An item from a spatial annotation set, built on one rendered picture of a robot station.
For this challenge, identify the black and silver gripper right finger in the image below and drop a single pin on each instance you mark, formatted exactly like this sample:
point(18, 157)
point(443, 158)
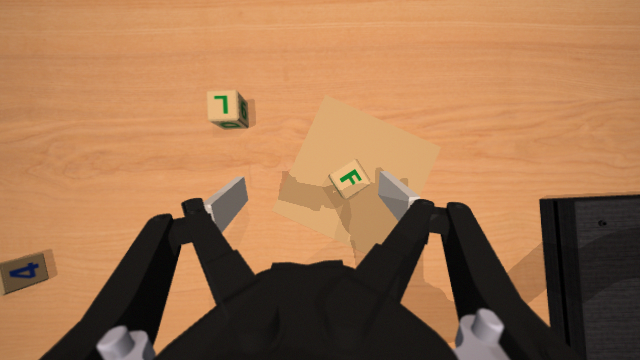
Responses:
point(497, 323)

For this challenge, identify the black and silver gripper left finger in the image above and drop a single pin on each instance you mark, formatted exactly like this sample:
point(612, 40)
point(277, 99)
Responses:
point(123, 321)

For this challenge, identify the tan flat mat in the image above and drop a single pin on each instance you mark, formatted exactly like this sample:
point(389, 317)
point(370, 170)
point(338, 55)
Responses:
point(338, 134)

